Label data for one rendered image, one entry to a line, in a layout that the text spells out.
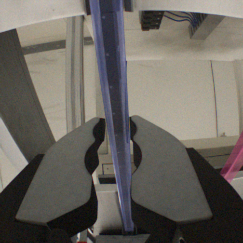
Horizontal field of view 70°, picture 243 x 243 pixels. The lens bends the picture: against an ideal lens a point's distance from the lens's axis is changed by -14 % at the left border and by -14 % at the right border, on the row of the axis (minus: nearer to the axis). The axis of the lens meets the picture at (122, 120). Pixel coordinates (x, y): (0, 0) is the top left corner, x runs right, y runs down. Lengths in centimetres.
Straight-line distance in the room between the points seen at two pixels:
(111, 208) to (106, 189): 5
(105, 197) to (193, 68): 193
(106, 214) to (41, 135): 15
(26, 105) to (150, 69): 185
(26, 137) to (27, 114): 2
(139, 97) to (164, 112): 28
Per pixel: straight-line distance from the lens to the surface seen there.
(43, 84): 214
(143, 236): 37
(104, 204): 26
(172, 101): 196
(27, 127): 18
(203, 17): 54
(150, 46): 79
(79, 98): 47
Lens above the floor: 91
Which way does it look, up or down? 1 degrees down
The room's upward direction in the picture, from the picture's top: 177 degrees clockwise
